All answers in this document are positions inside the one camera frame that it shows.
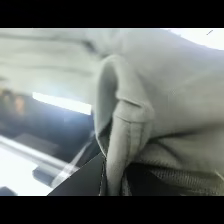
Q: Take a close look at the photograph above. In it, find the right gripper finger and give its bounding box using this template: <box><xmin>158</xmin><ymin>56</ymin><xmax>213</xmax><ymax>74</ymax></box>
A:
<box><xmin>47</xmin><ymin>152</ymin><xmax>108</xmax><ymax>197</ymax></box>

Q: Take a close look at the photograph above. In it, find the grey shirt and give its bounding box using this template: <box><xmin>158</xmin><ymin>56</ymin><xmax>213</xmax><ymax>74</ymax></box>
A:
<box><xmin>0</xmin><ymin>28</ymin><xmax>224</xmax><ymax>197</ymax></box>

